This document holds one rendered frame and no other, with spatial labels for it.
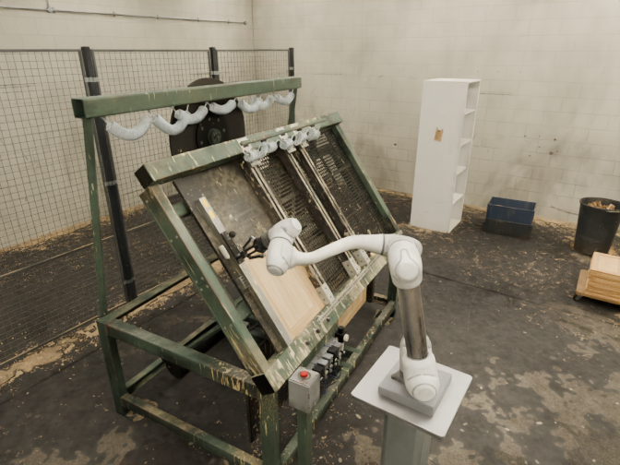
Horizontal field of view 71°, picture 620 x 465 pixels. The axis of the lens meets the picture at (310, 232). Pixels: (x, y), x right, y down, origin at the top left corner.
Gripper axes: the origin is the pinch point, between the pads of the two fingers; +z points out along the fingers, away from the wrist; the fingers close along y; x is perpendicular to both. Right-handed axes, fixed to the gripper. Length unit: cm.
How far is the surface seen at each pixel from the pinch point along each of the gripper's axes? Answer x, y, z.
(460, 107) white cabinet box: 435, -12, -37
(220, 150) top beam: 35, -58, 5
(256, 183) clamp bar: 55, -34, 11
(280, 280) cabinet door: 31.0, 25.8, 13.9
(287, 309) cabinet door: 23.0, 41.5, 13.9
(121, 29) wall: 325, -367, 295
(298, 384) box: -19, 67, -7
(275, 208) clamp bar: 55, -13, 8
